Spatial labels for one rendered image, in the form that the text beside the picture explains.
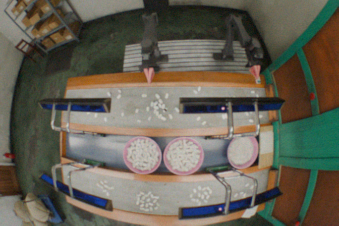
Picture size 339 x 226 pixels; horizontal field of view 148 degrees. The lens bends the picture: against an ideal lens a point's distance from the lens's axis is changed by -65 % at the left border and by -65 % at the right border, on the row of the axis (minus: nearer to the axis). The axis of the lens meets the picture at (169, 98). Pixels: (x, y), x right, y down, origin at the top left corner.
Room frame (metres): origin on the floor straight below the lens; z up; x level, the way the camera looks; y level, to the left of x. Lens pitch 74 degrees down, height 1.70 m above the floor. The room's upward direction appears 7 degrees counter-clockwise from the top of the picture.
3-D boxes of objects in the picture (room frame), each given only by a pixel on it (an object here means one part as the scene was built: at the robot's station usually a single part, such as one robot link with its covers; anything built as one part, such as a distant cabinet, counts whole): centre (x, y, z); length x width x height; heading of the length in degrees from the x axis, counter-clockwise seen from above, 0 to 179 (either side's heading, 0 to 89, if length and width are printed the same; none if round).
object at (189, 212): (-0.45, -0.28, 1.08); 0.62 x 0.08 x 0.07; 83
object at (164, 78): (0.43, 0.05, 0.67); 1.81 x 0.12 x 0.19; 83
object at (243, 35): (0.61, -0.53, 1.05); 0.30 x 0.09 x 0.12; 177
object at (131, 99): (0.22, 0.08, 0.73); 1.81 x 0.30 x 0.02; 83
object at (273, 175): (-0.56, -0.71, 0.83); 0.30 x 0.06 x 0.07; 173
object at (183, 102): (0.11, -0.35, 1.08); 0.62 x 0.08 x 0.07; 83
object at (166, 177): (-0.28, 0.14, 0.71); 1.81 x 0.05 x 0.11; 83
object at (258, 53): (0.34, -0.52, 1.13); 0.07 x 0.06 x 0.11; 87
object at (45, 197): (-1.47, 2.64, 0.47); 0.97 x 0.62 x 0.94; 111
